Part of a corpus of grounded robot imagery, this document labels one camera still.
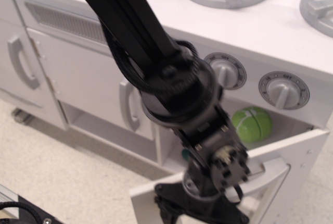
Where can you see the green toy cabbage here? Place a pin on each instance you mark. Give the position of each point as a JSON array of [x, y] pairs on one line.
[[252, 124]]

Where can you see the white neighbouring cabinet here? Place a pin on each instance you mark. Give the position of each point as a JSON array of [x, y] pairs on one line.
[[23, 81]]

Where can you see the grey right stove burner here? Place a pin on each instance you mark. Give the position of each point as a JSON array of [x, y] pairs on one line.
[[318, 14]]

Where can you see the grey knob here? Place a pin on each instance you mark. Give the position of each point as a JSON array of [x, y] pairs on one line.
[[284, 90], [230, 73]]

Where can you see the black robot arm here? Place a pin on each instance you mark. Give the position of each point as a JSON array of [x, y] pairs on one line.
[[181, 92]]

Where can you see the white oven door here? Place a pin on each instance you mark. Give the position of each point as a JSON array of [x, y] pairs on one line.
[[270, 205]]

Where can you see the grey right knob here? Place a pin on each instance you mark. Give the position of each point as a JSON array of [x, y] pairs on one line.
[[284, 90]]

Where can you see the white toy kitchen unit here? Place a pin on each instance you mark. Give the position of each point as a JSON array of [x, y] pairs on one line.
[[232, 97]]

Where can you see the green toy cucumber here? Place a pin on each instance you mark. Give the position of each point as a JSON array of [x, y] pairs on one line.
[[185, 154]]

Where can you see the grey middle knob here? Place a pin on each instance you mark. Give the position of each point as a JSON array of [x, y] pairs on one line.
[[230, 73]]

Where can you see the grey vent grille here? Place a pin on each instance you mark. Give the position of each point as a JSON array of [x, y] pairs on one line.
[[66, 21]]

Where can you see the grey cupboard door handle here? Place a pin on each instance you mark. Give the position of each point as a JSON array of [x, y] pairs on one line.
[[126, 89]]

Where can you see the grey oven door handle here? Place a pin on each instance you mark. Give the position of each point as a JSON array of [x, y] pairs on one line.
[[273, 170]]

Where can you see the white cupboard door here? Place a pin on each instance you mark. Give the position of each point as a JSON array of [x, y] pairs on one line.
[[87, 80]]

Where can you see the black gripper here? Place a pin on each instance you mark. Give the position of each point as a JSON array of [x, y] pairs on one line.
[[184, 198]]

